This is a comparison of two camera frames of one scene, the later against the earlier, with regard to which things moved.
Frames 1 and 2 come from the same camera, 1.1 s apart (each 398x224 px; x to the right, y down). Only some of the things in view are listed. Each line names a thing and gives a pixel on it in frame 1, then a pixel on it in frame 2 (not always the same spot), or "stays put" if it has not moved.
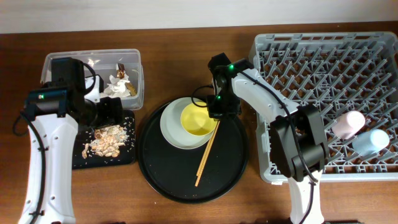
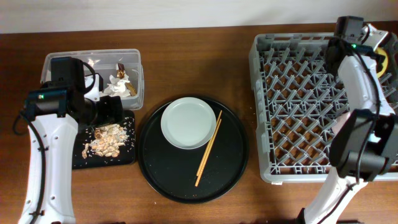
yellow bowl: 196,121 to 385,61
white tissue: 117,88 stays put
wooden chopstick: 207,153 stays put
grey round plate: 172,130 stays put
